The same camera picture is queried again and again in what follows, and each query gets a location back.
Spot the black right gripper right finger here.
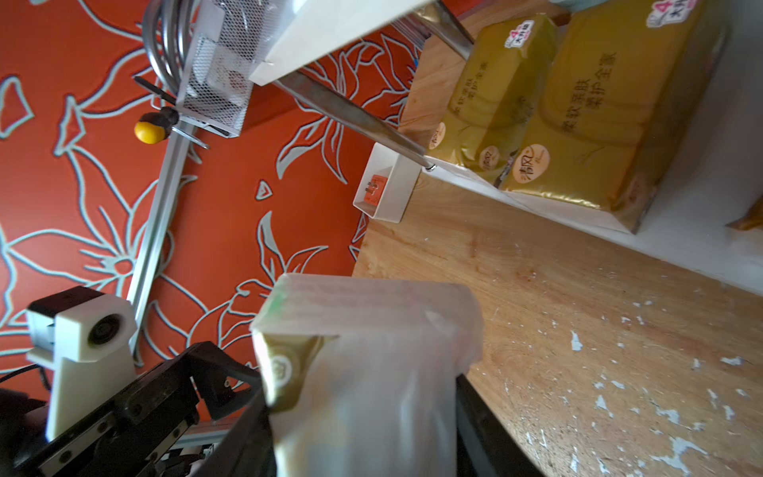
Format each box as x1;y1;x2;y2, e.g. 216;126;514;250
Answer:
456;375;544;477

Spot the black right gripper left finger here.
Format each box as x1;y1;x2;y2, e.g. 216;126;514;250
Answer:
193;391;277;477

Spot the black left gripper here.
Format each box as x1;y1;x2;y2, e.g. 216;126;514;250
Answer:
1;342;262;476

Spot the white tissue pack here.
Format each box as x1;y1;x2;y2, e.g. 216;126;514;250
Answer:
250;273;484;476

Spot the gold tissue pack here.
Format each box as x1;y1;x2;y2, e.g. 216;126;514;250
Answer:
502;1;728;234
726;197;763;232
428;14;558;185

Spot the white two-tier shelf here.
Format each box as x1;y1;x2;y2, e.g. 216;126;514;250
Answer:
277;1;762;293

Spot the red square block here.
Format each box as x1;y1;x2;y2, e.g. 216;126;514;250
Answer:
363;175;387;207

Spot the white square tray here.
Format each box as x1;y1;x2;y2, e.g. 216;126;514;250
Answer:
353;143;422;224

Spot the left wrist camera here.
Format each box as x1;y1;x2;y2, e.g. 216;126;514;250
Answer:
25;286;137;441

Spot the yellow handled tool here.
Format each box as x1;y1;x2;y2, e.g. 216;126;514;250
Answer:
133;77;210;150

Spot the clear plastic wall bin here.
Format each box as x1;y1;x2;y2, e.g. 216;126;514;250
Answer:
141;1;288;138

